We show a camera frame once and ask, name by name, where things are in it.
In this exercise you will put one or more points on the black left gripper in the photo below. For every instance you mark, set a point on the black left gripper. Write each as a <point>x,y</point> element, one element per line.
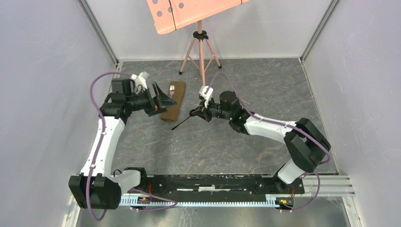
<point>156,104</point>

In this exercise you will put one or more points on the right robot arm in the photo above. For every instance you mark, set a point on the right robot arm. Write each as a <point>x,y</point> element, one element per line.
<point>307,146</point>

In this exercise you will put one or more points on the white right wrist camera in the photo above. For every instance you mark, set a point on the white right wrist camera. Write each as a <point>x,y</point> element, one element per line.
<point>205,93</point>

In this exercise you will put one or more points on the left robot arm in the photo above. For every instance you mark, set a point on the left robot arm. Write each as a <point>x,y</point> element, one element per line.
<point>95,187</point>

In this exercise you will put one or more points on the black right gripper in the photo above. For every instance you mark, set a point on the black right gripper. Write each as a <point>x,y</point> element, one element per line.
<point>204,112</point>

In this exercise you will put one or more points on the purple plastic spoon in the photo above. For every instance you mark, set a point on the purple plastic spoon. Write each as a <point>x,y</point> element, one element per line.
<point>179,124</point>

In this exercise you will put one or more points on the pink music stand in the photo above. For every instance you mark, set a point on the pink music stand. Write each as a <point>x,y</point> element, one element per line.
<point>171,15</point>

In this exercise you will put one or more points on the white toothed cable strip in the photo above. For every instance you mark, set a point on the white toothed cable strip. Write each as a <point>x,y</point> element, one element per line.
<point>133,200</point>

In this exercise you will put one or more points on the clear plastic fork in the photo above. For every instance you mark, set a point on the clear plastic fork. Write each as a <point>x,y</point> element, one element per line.
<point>171,91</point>

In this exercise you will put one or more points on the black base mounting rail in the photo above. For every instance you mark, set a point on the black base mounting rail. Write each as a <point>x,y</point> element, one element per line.
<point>217,188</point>

